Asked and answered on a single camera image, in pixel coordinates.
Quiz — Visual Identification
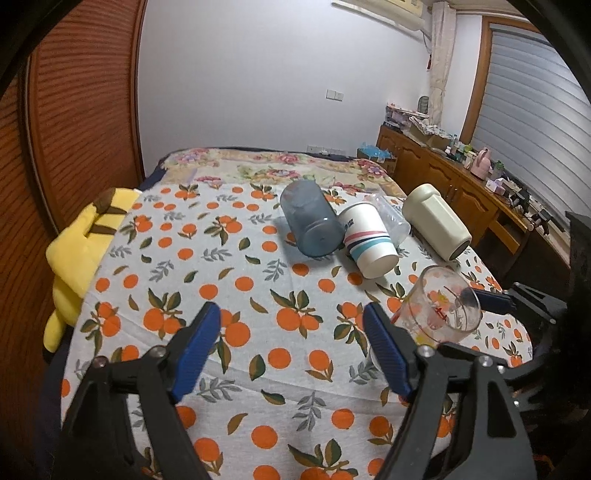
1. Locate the orange fruit print cloth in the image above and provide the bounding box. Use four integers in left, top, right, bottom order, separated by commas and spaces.
60, 182, 536, 480

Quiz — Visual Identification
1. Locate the yellow plush toy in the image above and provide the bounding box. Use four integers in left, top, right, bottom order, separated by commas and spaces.
44, 187, 141, 349

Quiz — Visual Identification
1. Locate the grey window blind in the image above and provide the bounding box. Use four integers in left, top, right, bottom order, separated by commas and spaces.
471, 22, 591, 228

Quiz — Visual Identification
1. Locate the black clamp gadget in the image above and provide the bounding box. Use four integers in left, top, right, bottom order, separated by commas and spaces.
508, 187, 565, 232

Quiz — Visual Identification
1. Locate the white striped paper cup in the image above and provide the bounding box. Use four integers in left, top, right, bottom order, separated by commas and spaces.
338, 201, 400, 280

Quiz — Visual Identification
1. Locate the wooden louvered wardrobe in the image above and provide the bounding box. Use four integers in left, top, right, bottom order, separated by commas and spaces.
0, 0, 149, 418

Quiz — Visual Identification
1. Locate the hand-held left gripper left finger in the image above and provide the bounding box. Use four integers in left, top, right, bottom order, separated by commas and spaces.
60, 301, 222, 480

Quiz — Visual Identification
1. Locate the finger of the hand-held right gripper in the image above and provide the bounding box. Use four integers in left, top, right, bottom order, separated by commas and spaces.
501, 323, 561, 385
470, 283, 571, 326

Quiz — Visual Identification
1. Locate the clear printed glass cup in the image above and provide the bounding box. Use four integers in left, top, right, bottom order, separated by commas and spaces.
369, 265, 482, 377

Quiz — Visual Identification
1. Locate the cream ceramic cup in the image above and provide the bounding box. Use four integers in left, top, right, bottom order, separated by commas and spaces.
402, 183, 472, 262

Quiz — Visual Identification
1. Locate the floral blanket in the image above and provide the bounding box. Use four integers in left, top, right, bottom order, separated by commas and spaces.
159, 148, 399, 195

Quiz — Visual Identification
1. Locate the stack of small boxes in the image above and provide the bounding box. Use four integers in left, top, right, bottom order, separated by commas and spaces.
383, 104, 428, 131

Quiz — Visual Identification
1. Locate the open cardboard box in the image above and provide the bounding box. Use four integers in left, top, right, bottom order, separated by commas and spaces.
409, 119, 452, 149

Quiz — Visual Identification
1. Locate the wooden window frame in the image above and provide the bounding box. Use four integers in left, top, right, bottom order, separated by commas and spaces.
459, 14, 498, 145

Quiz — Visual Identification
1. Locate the white air conditioner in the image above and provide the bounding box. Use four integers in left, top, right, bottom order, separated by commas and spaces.
332, 0, 428, 32

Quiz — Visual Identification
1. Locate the blue-grey translucent cup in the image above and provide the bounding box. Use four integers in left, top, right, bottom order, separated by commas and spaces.
280, 180, 346, 258

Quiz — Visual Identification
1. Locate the pink kettle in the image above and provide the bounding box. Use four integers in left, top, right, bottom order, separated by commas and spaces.
470, 148, 493, 181

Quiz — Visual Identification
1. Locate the clear plastic cup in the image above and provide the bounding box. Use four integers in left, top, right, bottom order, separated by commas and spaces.
367, 193, 411, 246

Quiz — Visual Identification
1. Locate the wooden sideboard cabinet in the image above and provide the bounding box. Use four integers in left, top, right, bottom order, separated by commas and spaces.
376, 124, 574, 269

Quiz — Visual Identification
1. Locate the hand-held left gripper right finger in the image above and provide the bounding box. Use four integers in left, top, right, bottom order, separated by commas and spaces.
363, 303, 539, 480

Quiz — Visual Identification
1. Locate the beige curtain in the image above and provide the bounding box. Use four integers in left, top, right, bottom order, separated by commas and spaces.
427, 0, 463, 133

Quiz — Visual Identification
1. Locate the box of blue bottles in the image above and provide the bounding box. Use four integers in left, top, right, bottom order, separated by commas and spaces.
356, 141, 398, 172

